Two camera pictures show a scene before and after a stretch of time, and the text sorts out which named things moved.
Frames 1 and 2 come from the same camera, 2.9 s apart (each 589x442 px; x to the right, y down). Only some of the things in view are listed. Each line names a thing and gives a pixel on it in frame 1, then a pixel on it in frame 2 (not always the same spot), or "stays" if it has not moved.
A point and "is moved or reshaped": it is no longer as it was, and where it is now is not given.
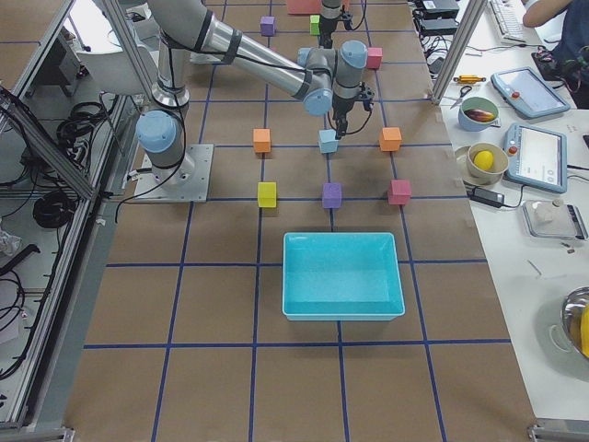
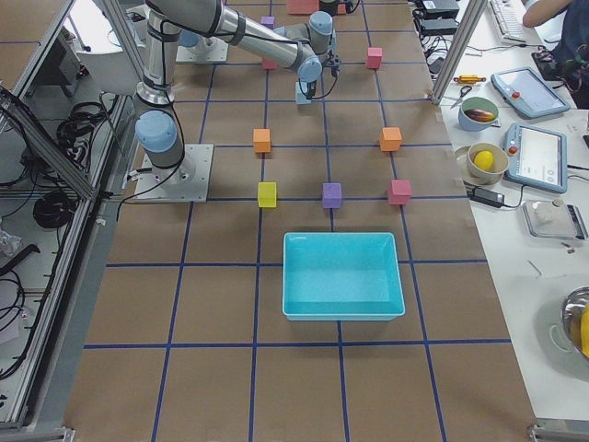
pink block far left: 375,55 stays
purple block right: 331,195 stays
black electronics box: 436,17 stays
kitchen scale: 545,219 stays
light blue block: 328,142 is moved or reshaped
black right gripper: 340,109 -> 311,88
